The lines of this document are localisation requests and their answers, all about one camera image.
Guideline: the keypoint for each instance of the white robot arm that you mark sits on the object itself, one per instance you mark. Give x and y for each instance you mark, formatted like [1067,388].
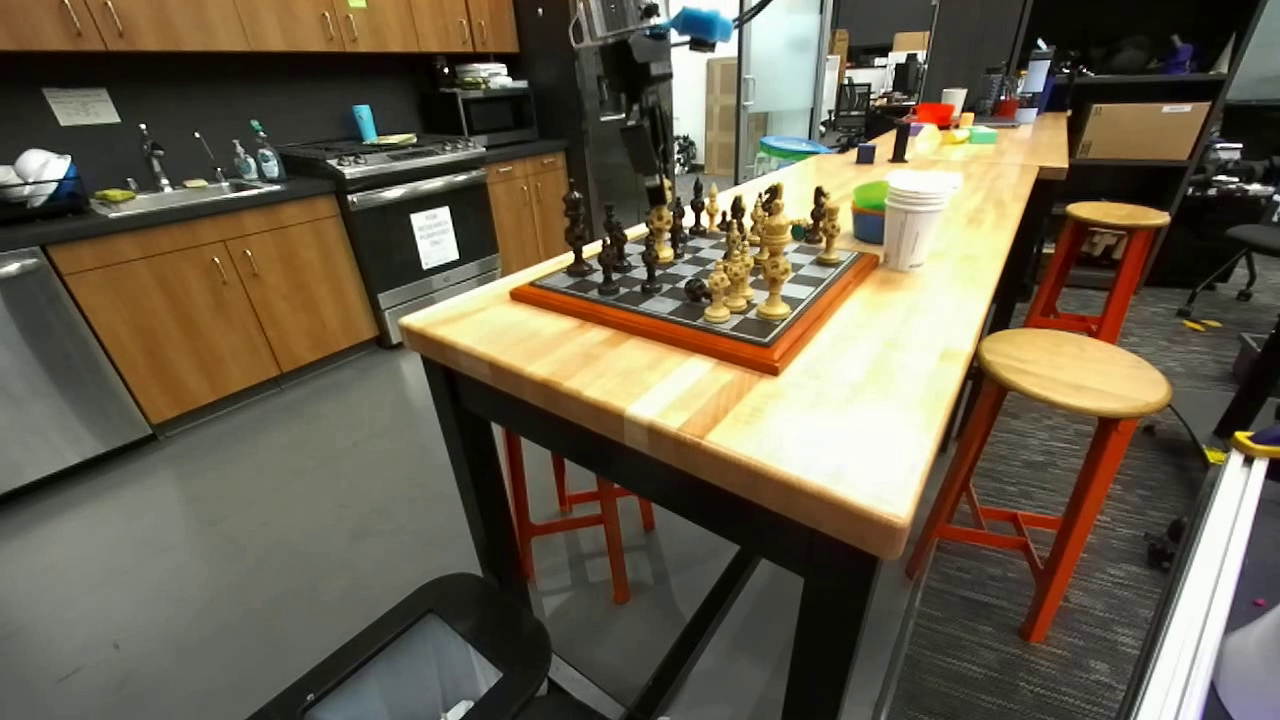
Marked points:
[605,23]

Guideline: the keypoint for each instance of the dark wooden chess piece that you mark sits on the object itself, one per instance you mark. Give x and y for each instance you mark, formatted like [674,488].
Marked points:
[651,267]
[615,249]
[737,214]
[579,228]
[696,200]
[816,214]

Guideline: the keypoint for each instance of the tall light wooden chess piece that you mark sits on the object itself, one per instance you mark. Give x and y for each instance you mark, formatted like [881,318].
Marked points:
[741,267]
[772,273]

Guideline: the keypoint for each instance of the light wooden pawn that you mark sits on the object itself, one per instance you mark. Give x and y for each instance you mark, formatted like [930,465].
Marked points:
[723,297]

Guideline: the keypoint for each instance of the wooden stool orange legs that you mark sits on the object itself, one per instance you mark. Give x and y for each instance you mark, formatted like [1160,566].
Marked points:
[1075,374]
[1116,214]
[584,514]

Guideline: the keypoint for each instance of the narrow wooden lower cabinet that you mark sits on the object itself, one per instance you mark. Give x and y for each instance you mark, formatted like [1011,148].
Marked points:
[526,205]

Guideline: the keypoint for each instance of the white paper sheet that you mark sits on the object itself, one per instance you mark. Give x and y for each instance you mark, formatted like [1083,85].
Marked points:
[432,238]

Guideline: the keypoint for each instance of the teal round bin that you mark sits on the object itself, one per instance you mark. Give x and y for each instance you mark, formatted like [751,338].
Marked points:
[795,148]

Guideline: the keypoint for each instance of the green lidded container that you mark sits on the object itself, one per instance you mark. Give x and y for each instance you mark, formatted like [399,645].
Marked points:
[870,214]

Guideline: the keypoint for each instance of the black stainless oven range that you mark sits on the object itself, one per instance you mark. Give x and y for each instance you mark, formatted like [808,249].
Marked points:
[386,225]

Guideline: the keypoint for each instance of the black microwave oven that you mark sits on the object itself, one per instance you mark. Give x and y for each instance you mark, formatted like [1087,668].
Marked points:
[485,119]

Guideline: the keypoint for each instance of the white plastic cup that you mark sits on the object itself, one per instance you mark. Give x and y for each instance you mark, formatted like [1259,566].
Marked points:
[918,219]

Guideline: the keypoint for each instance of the wooden butcher block table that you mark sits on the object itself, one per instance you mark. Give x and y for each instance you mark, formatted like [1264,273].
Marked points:
[834,626]

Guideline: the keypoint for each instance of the dark small bottle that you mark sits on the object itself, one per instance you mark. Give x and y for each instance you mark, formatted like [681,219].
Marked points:
[903,142]

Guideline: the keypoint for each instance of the blue round object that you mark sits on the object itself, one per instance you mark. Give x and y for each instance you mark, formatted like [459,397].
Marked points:
[702,26]

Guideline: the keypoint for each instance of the blue cup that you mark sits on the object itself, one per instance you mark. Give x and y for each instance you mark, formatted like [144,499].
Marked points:
[361,120]

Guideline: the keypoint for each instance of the red container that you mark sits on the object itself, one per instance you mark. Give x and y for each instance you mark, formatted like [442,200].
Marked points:
[936,115]

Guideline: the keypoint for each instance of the clear soap bottle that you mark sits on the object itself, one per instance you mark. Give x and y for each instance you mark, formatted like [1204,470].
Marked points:
[265,159]

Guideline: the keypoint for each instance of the wooden upper cabinets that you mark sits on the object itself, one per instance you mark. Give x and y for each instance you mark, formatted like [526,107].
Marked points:
[265,23]

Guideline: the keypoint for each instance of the chrome sink faucet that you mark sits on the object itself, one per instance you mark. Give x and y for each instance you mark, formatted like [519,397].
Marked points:
[156,160]

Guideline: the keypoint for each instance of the black desk wooden panel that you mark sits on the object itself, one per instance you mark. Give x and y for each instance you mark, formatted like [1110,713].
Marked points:
[1147,134]

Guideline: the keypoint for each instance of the yellow green sponge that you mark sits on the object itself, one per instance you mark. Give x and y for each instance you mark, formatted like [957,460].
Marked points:
[112,197]

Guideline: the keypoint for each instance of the stainless steel dishwasher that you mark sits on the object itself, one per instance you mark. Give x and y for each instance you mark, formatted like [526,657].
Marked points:
[61,382]

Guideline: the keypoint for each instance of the black office chair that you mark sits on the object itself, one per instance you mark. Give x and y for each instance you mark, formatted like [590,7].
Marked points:
[1253,243]

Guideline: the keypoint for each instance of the dish rack with dishes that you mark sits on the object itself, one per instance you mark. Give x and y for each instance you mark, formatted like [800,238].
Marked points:
[32,177]

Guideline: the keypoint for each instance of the chess board orange wooden frame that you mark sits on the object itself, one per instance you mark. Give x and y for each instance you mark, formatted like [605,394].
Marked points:
[624,313]

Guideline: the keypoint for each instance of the white metal frame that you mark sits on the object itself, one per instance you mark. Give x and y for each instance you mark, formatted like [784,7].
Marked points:
[1204,584]

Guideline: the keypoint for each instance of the white wall sign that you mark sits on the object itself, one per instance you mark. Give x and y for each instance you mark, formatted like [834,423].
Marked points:
[82,107]

